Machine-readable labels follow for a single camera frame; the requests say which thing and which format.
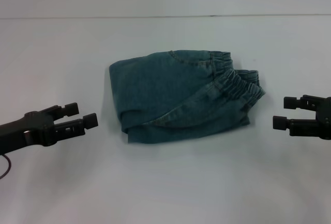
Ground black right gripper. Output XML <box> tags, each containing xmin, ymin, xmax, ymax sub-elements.
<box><xmin>272</xmin><ymin>94</ymin><xmax>331</xmax><ymax>141</ymax></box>

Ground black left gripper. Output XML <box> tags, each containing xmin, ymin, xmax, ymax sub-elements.
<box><xmin>0</xmin><ymin>102</ymin><xmax>99</xmax><ymax>155</ymax></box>

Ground blue denim shorts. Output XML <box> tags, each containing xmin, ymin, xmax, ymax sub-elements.
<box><xmin>108</xmin><ymin>50</ymin><xmax>267</xmax><ymax>145</ymax></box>

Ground thin dark red cable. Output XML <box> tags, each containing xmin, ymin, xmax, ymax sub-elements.
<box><xmin>0</xmin><ymin>154</ymin><xmax>12</xmax><ymax>180</ymax></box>

